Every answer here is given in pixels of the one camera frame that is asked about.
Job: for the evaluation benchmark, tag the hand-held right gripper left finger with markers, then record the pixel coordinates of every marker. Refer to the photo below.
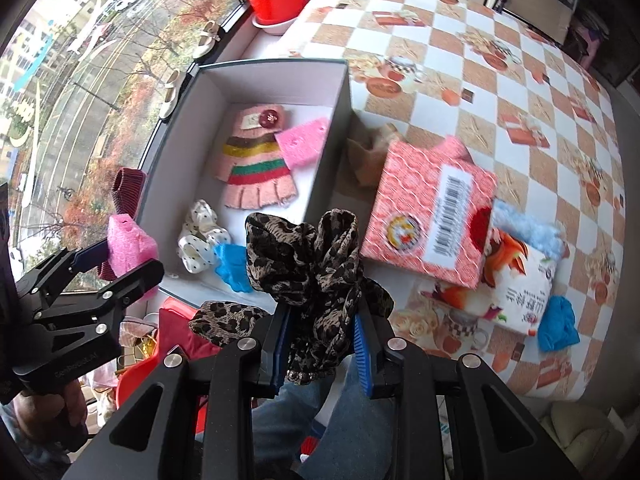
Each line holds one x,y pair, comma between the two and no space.
280,355

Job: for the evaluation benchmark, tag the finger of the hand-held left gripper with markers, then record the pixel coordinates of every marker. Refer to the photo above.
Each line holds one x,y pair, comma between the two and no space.
87,256
135,280

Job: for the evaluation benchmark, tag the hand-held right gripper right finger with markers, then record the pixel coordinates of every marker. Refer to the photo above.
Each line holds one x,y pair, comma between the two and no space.
362,360

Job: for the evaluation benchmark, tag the pink foam block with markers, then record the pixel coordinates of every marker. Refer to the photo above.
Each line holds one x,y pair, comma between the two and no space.
131,250

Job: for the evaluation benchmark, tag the cream polka dot bow scrunchie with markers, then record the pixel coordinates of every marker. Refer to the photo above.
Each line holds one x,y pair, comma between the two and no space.
200,240

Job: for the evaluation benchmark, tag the leopard print scrunchie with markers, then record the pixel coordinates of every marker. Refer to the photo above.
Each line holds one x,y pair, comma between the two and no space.
320,270

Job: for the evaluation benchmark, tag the blue mesh cloth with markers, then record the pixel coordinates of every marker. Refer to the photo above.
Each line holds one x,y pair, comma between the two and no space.
232,265
559,322

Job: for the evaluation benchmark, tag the pink striped knit glove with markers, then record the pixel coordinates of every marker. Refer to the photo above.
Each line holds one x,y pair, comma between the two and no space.
255,165

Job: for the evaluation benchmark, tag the white cardboard box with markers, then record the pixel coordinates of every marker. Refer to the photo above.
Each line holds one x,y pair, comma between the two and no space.
200,125

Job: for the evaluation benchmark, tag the beige knit sock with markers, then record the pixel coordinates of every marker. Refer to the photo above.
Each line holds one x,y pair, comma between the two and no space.
367,160

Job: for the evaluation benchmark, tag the light blue fluffy cloth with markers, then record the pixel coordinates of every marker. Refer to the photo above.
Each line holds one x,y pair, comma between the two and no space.
530,230

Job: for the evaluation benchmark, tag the pink patterned sock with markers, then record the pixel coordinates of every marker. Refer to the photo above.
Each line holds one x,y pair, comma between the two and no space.
302,142

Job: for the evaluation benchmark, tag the person's left hand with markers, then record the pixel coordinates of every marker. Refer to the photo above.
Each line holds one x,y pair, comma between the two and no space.
50,410

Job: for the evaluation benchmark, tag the dark red slipper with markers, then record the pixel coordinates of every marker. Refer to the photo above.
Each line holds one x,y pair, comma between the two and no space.
106,271
127,192

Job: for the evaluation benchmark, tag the red plastic stool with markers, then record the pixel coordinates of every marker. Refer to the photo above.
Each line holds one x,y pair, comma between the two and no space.
170,325

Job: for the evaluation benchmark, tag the person's jeans legs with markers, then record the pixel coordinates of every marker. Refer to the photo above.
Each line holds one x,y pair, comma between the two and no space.
345,440

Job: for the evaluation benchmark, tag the white tissue pack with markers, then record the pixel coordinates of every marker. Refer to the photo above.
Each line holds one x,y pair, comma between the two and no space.
510,285

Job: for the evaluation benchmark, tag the red patterned carton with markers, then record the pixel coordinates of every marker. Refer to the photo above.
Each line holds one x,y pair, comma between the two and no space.
415,200

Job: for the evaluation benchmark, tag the large window pane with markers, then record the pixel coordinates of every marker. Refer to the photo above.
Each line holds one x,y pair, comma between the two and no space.
90,85

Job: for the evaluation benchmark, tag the white shoe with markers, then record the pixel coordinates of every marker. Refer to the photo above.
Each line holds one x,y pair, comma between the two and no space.
206,40
170,95

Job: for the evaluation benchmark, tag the beige cushion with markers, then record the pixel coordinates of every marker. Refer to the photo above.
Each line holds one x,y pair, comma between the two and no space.
580,432

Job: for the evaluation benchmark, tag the white plastic basin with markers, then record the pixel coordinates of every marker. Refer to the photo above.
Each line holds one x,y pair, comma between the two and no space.
275,26

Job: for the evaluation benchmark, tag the checked printed tablecloth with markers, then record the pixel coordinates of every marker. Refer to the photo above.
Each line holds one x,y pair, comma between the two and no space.
450,45

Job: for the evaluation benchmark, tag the folding chair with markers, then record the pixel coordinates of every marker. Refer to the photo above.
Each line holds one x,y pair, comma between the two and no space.
535,0

